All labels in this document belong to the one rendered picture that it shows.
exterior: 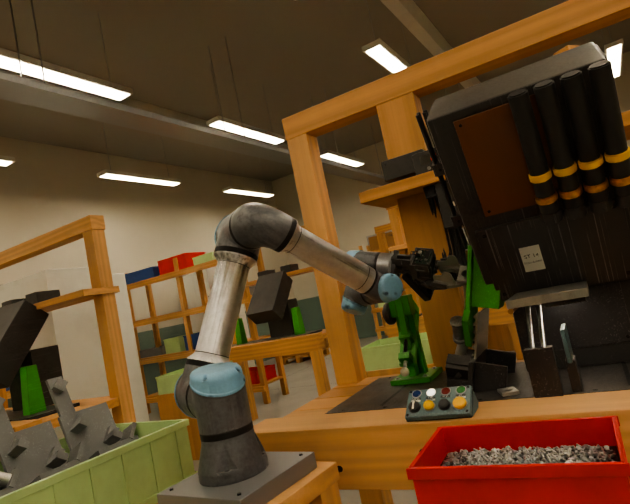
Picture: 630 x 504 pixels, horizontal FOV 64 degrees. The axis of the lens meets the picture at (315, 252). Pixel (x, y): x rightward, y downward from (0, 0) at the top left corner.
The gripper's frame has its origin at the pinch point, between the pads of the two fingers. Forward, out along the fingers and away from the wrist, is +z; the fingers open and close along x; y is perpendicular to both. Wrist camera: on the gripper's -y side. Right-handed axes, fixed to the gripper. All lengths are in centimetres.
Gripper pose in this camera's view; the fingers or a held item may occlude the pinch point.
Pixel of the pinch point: (464, 277)
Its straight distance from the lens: 146.0
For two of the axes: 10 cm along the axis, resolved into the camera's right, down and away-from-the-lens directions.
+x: 3.7, -7.1, 6.0
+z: 8.9, 0.8, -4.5
